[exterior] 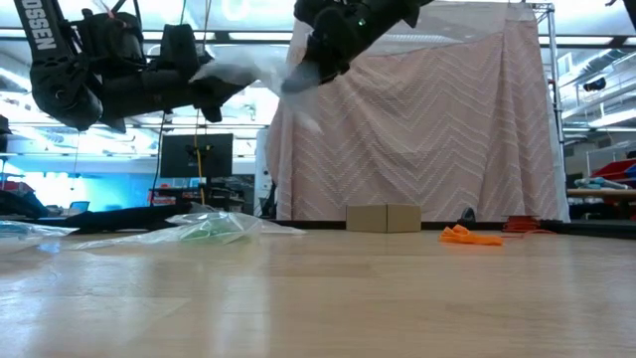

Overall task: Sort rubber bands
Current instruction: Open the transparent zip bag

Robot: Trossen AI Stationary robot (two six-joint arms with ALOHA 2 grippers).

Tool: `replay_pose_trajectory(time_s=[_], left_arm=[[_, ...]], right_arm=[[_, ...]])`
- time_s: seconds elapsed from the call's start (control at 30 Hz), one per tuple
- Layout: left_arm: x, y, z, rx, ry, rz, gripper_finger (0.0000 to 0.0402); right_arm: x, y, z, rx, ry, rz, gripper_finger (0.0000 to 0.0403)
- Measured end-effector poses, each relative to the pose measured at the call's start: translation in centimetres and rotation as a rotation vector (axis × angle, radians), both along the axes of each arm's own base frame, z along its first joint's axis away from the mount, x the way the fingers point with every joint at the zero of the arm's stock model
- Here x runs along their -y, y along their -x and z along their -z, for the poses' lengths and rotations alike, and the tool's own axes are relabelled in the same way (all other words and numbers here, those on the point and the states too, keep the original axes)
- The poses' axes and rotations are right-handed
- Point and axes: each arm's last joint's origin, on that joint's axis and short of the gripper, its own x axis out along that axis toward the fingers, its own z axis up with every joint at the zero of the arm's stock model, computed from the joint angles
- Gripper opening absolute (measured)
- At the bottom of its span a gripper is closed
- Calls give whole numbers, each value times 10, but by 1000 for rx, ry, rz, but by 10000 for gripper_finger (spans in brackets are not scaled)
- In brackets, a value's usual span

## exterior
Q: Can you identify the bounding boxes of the white cabinet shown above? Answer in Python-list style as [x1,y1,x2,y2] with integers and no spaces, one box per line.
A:
[253,127,279,210]

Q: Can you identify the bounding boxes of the red black tape roll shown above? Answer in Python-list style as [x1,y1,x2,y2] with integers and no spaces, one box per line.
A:
[502,215,543,234]

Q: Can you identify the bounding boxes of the black aluminium table frame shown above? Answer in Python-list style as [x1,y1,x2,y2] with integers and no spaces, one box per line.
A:
[0,216,636,240]

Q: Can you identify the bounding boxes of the yellow hanging cable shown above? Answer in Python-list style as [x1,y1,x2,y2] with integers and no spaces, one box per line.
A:
[195,108,206,205]

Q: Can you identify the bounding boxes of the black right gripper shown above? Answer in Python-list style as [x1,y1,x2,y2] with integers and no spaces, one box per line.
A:
[280,0,433,94]

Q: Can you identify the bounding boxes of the black computer monitor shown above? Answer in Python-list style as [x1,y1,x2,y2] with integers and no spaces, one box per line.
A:
[159,132,235,179]

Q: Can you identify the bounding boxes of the small cardboard box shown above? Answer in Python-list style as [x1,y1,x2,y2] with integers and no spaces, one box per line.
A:
[346,204,422,234]

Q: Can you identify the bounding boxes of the clear plastic bag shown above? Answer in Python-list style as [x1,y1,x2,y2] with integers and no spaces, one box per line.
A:
[166,201,308,236]
[191,47,325,135]
[0,221,80,253]
[74,216,264,250]

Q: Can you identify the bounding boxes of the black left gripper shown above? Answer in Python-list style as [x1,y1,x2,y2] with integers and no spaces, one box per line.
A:
[98,69,245,124]

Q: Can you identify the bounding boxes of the wooden side table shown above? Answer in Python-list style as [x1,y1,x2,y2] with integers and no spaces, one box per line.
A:
[565,187,636,202]

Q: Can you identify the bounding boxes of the pink chevron cloth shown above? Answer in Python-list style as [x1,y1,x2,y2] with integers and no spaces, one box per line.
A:
[265,0,570,224]

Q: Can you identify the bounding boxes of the long green rubber band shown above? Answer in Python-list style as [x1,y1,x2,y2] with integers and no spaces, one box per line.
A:
[181,226,249,245]

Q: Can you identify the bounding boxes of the silver metal rack pole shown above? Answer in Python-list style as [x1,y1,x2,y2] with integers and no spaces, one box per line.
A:
[521,2,571,224]

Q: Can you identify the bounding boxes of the orange rubber band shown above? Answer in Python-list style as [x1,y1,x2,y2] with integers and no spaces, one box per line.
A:
[437,224,504,248]

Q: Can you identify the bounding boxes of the red storage bin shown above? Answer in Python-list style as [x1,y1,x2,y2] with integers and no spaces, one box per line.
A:
[590,157,636,182]

